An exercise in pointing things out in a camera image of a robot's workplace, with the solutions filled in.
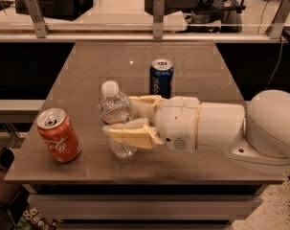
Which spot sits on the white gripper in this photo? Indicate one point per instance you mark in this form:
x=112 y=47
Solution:
x=177 y=120

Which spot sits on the right metal rail bracket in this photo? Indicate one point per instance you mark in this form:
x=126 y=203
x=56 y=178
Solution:
x=275 y=29

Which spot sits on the red coca cola can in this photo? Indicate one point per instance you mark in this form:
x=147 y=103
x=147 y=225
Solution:
x=57 y=132

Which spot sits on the middle metal rail bracket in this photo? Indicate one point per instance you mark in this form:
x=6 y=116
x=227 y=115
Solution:
x=158 y=18

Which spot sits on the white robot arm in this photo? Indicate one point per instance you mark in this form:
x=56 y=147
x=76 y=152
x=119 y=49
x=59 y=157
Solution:
x=255 y=136

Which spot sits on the blue pepsi can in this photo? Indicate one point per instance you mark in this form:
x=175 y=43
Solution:
x=161 y=74

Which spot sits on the colourful snack bag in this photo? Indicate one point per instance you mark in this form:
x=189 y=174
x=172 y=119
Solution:
x=33 y=220

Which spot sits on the clear plastic water bottle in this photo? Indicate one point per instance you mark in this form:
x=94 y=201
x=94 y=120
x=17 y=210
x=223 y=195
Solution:
x=116 y=108

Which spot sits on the dark bin with hole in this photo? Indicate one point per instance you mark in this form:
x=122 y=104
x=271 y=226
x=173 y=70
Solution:
x=8 y=191

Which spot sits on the metal rail bracket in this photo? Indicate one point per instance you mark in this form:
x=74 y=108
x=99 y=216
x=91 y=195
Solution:
x=158 y=18
x=275 y=29
x=40 y=27

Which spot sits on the left metal rail bracket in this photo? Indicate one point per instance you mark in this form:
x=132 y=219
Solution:
x=40 y=27

